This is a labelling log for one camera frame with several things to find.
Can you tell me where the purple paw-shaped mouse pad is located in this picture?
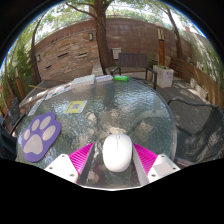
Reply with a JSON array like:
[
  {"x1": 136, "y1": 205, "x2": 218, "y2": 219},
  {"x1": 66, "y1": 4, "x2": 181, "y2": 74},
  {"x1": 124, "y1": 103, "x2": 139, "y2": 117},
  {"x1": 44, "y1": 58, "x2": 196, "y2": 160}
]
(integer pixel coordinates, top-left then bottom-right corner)
[{"x1": 20, "y1": 111, "x2": 62, "y2": 163}]

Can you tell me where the white flat box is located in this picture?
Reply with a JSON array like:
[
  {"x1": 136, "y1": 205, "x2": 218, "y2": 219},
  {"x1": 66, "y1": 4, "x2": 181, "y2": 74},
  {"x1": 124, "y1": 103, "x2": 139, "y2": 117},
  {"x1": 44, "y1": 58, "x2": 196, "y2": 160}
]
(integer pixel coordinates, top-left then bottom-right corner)
[{"x1": 70, "y1": 74, "x2": 97, "y2": 88}]

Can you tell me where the wooden lamp post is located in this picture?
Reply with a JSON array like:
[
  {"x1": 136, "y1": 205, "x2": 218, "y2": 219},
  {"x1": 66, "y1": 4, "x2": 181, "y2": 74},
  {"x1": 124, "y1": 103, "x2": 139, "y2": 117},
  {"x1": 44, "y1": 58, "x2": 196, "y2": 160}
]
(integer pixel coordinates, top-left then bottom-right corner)
[
  {"x1": 13, "y1": 61, "x2": 25, "y2": 99},
  {"x1": 156, "y1": 22, "x2": 167, "y2": 67}
]

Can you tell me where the thin tree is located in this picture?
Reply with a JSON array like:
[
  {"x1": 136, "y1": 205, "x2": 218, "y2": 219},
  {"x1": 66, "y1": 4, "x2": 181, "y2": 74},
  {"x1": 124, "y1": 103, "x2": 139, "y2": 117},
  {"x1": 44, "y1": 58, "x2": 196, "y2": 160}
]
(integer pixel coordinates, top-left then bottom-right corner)
[
  {"x1": 30, "y1": 16, "x2": 46, "y2": 84},
  {"x1": 164, "y1": 6, "x2": 184, "y2": 59}
]

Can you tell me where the white computer mouse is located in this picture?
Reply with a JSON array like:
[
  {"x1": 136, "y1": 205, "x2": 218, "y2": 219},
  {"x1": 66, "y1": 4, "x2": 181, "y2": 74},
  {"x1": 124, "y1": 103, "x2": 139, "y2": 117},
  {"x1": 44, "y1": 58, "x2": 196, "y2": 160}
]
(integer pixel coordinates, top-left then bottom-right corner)
[{"x1": 102, "y1": 133, "x2": 134, "y2": 173}]

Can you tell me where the white printed sign strip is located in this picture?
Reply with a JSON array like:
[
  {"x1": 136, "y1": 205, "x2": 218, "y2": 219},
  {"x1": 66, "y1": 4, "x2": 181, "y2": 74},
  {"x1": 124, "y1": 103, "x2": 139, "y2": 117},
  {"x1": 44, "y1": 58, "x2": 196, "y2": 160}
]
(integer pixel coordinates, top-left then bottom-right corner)
[{"x1": 27, "y1": 97, "x2": 46, "y2": 117}]

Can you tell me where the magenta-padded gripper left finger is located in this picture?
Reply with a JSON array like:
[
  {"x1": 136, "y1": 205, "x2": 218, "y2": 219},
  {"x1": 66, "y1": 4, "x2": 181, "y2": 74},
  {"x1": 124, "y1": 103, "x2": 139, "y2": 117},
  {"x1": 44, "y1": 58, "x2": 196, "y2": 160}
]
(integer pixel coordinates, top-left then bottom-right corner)
[{"x1": 44, "y1": 142, "x2": 96, "y2": 186}]

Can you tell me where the black mesh armchair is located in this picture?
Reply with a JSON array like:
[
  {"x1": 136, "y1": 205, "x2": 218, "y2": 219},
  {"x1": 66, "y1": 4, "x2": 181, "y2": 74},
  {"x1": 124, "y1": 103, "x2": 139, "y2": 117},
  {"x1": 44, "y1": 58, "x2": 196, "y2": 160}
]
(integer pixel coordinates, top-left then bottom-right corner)
[{"x1": 167, "y1": 97, "x2": 224, "y2": 164}]

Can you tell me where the white planter box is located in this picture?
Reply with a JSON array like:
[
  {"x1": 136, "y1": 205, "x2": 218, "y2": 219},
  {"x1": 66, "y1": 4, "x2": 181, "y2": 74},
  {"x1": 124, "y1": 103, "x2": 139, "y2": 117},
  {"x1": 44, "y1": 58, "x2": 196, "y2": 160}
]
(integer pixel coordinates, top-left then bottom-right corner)
[{"x1": 152, "y1": 64, "x2": 175, "y2": 89}]

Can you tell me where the stone raised bed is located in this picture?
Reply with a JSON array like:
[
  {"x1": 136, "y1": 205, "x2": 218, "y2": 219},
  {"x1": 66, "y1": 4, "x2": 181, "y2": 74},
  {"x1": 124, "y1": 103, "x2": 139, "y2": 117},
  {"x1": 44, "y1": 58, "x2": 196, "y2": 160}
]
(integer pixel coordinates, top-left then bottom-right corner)
[{"x1": 19, "y1": 61, "x2": 105, "y2": 108}]

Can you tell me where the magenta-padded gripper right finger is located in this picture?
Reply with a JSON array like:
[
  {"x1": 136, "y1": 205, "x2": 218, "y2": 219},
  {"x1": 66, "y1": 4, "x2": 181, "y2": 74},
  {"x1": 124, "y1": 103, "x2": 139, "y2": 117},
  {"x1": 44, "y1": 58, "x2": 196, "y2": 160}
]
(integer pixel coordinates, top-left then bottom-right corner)
[{"x1": 132, "y1": 142, "x2": 182, "y2": 187}]

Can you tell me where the black mesh chair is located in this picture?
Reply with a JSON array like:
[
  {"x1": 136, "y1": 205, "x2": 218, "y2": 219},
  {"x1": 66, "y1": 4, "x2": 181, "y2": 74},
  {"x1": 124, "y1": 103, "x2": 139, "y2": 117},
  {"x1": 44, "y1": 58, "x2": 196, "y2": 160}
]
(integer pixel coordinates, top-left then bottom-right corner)
[{"x1": 6, "y1": 97, "x2": 22, "y2": 128}]

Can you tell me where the yellow printed card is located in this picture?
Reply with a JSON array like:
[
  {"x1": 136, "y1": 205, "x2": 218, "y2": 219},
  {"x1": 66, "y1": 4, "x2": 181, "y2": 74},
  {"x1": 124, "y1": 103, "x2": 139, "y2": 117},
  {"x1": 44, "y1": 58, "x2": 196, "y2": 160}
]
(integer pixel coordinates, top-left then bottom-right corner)
[{"x1": 63, "y1": 100, "x2": 88, "y2": 115}]

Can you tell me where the dark wooden bench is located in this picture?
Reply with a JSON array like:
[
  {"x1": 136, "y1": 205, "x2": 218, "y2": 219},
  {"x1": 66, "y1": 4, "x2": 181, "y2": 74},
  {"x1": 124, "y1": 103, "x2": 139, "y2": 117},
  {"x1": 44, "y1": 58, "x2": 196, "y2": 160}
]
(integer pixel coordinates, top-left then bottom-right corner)
[{"x1": 110, "y1": 52, "x2": 159, "y2": 90}]

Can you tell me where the large brown tree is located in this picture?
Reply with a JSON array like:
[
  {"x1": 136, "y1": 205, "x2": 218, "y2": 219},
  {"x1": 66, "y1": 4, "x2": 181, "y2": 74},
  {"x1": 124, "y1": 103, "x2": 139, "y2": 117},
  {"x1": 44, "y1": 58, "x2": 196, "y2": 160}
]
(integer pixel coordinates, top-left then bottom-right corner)
[{"x1": 64, "y1": 0, "x2": 115, "y2": 69}]

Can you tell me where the small white booklet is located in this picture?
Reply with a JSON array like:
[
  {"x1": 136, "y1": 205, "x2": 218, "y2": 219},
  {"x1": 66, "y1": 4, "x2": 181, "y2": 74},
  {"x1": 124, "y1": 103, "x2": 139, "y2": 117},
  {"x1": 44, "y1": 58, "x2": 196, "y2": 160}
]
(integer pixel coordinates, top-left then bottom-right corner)
[{"x1": 95, "y1": 74, "x2": 114, "y2": 83}]

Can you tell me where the grey wall utility box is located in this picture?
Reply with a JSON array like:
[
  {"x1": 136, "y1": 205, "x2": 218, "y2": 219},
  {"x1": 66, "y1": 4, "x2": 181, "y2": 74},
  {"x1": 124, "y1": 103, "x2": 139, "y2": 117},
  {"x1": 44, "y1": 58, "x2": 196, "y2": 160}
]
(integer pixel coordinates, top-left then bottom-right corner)
[{"x1": 111, "y1": 47, "x2": 122, "y2": 60}]

